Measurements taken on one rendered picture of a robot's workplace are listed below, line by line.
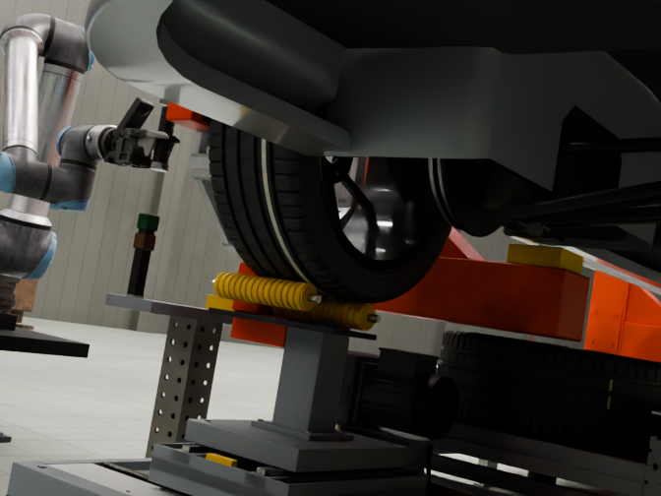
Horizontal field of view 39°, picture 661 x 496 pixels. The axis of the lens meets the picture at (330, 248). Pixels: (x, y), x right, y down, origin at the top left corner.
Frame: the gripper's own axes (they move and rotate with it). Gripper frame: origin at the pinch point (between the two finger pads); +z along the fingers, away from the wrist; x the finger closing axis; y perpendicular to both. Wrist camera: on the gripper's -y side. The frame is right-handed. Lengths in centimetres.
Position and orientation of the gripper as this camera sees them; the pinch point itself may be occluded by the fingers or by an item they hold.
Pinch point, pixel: (170, 136)
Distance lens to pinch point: 216.9
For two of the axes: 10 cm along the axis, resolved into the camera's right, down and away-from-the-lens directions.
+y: -1.6, 9.8, -0.8
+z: 7.9, 0.8, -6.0
